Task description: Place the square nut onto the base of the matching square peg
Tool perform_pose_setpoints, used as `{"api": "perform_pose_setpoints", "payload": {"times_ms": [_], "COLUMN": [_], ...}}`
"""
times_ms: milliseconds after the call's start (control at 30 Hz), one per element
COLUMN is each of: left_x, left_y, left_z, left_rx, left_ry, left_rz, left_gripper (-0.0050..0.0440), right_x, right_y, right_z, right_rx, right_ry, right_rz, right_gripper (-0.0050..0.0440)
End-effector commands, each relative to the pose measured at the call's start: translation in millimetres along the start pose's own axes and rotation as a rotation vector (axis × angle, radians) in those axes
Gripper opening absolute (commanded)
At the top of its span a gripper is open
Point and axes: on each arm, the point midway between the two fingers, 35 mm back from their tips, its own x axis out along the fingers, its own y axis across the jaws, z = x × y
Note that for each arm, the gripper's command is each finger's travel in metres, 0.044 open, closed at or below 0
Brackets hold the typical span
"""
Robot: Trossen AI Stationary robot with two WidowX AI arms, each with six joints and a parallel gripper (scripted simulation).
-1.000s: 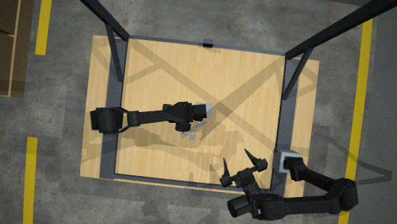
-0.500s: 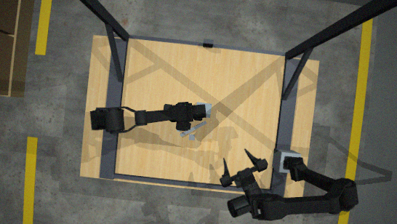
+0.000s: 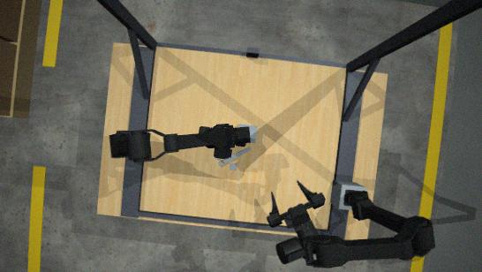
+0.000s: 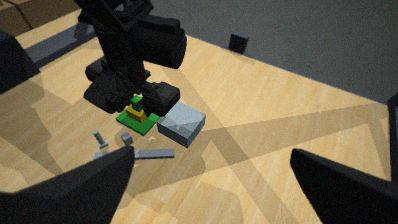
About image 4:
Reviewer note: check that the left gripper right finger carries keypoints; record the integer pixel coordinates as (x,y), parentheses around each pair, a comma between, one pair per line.
(340,194)

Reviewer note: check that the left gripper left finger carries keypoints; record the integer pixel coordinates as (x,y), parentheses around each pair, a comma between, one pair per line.
(87,194)

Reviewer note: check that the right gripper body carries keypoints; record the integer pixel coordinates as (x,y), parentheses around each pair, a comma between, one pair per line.
(159,98)

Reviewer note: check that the yellow square nut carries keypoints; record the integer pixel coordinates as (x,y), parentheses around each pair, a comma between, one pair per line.
(138,116)

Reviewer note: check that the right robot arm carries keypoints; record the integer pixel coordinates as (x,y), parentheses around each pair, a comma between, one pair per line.
(153,39)

